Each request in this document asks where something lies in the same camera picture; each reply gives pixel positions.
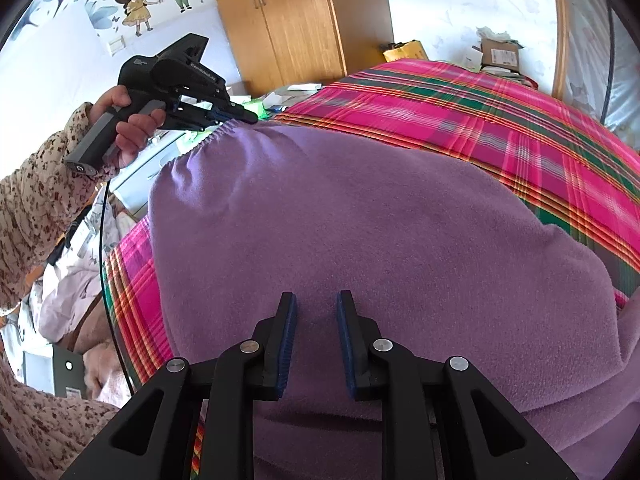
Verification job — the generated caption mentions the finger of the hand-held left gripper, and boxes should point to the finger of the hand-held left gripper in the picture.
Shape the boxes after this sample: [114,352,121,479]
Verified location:
[175,91,260,125]
[166,108,236,133]

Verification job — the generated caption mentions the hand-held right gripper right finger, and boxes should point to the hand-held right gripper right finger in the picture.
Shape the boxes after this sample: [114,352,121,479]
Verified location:
[336,290,581,480]

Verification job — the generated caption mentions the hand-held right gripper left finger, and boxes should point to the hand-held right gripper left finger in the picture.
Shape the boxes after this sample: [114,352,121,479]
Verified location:
[60,291,298,480]

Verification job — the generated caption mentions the purple pants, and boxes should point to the purple pants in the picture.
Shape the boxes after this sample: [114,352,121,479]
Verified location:
[147,119,640,480]

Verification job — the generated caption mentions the person's left forearm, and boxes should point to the person's left forearm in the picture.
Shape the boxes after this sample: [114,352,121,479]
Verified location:
[0,102,121,316]

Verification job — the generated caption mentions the person's left hand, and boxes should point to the person's left hand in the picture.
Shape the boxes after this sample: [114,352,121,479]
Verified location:
[89,85,167,170]

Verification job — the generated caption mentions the green tissue pack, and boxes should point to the green tissue pack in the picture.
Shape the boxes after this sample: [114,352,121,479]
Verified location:
[239,100,273,120]

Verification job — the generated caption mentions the printed glass coffee table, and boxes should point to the printed glass coffee table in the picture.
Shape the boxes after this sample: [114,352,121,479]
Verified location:
[235,81,326,121]

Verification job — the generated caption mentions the wooden wardrobe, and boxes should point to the wooden wardrobe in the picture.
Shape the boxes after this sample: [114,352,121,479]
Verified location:
[204,0,396,97]

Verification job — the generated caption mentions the yellow box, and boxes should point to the yellow box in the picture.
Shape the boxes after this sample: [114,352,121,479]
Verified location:
[382,40,431,63]

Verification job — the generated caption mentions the dark grey box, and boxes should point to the dark grey box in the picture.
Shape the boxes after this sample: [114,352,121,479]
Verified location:
[52,345,93,401]

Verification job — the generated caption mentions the pink plaid bed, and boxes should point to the pink plaid bed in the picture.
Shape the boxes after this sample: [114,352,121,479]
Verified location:
[100,57,640,480]

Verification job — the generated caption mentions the cardboard box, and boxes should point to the cardboard box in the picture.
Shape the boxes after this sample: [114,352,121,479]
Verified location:
[480,37,521,73]

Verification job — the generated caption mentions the person's torso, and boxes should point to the person's torso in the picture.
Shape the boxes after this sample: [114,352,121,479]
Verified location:
[0,345,121,480]

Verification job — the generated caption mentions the clear door curtain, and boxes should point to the clear door curtain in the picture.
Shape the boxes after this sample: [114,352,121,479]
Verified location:
[565,0,640,151]

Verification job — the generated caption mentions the cartoon wall sticker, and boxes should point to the cartoon wall sticker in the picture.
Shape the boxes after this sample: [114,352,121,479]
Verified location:
[12,0,216,41]

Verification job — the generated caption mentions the black cable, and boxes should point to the black cable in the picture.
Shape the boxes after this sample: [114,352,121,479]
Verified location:
[97,177,138,396]

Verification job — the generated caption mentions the wooden door frame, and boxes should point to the wooden door frame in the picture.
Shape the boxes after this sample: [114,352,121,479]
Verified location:
[549,0,573,101]

